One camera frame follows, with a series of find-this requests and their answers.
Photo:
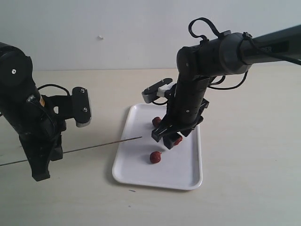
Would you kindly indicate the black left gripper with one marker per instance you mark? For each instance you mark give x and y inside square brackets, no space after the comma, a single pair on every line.
[38,120]

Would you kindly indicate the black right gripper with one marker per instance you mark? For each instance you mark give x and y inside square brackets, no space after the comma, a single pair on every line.
[184,111]

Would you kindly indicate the red meat ball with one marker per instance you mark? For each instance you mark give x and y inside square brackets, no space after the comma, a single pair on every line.
[156,121]
[177,140]
[155,157]

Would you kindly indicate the thin metal skewer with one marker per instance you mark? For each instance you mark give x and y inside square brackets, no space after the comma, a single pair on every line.
[80,149]

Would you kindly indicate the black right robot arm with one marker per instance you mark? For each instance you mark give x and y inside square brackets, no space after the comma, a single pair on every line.
[228,54]

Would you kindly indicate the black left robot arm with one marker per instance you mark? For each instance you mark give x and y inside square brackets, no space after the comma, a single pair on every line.
[16,81]

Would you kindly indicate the white rectangular plastic tray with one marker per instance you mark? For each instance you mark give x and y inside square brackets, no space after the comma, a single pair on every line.
[180,167]

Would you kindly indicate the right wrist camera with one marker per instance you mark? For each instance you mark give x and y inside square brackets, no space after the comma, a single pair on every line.
[157,90]

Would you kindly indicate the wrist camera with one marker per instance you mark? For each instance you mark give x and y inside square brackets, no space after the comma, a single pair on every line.
[81,108]
[157,90]

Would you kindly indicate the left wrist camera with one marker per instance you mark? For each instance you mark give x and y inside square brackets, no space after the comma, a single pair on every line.
[81,108]

